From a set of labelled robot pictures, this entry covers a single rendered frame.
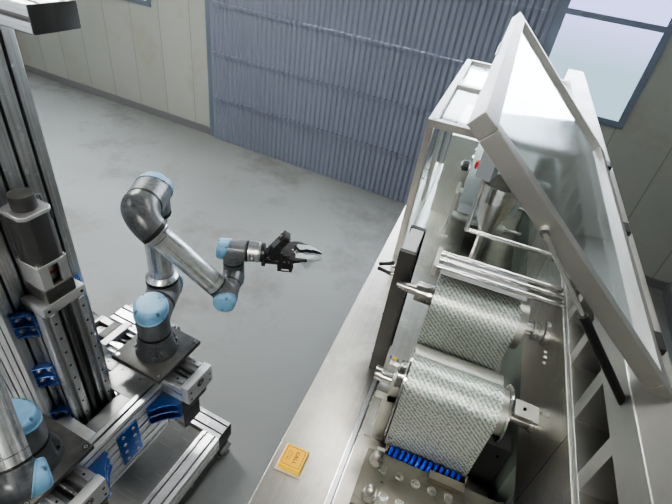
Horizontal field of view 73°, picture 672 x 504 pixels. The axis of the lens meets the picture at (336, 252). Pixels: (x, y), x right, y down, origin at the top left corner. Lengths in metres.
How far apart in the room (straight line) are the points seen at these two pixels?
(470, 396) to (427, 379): 0.11
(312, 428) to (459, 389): 0.54
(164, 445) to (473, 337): 1.52
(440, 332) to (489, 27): 2.94
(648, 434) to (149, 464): 1.92
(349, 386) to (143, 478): 1.04
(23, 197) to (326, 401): 1.05
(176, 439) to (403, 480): 1.27
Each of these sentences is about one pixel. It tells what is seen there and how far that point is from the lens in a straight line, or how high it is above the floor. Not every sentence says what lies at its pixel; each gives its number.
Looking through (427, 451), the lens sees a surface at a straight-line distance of 1.38.
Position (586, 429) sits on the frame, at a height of 1.46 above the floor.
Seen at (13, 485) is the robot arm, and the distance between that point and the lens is 1.28.
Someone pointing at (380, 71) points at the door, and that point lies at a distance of 4.23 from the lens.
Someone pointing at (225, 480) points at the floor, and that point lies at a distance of 2.46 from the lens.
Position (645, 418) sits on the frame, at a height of 1.65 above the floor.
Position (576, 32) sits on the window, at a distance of 3.93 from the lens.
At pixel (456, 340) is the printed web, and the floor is 1.27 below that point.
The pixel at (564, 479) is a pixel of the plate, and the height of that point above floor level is 1.42.
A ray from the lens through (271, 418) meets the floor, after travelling 2.61.
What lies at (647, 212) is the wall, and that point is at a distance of 4.37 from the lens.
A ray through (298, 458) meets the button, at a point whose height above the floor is 0.92.
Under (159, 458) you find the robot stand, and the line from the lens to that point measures 2.31.
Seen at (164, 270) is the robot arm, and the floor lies 1.11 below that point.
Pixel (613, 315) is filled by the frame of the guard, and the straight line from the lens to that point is 0.80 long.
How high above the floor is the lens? 2.21
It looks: 37 degrees down
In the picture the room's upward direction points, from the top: 9 degrees clockwise
